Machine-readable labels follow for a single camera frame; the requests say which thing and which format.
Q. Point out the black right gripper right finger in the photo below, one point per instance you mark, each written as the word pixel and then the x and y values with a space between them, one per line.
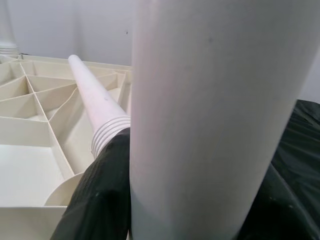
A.
pixel 282 215

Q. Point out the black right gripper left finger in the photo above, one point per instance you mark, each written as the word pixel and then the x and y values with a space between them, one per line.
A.
pixel 100 195

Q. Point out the white plastic table top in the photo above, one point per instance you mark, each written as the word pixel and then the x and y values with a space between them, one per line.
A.
pixel 37 162

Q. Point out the white plastic table leg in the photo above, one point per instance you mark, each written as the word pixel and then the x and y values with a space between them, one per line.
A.
pixel 6 30
pixel 212 112
pixel 95 100

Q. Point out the black tablecloth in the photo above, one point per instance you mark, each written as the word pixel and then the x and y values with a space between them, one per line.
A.
pixel 305 130

